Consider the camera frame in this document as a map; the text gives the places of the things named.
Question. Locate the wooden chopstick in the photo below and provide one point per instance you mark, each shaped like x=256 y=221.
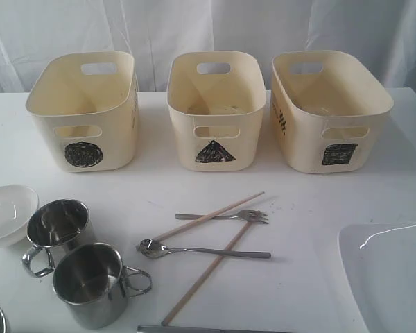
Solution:
x=201 y=280
x=204 y=218

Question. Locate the steel spoon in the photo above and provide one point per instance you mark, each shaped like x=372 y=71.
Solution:
x=154 y=249

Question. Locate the steel mug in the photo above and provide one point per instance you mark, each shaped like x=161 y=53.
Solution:
x=96 y=285
x=56 y=229

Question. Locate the steel mug front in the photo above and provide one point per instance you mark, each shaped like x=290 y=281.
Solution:
x=96 y=285

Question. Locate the white ceramic bowl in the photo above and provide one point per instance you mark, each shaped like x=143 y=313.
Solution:
x=17 y=204

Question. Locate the steel fork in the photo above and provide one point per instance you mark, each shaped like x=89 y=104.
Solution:
x=253 y=216

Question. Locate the cream bin with triangle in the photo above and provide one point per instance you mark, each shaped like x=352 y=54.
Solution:
x=216 y=101

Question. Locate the cream bin with square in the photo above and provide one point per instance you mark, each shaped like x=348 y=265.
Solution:
x=327 y=110

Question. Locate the cream bin with circle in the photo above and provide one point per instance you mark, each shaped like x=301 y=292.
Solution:
x=85 y=107

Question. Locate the white square plate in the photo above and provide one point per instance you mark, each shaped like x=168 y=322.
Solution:
x=380 y=265

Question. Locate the white backdrop curtain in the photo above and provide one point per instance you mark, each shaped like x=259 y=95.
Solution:
x=381 y=34

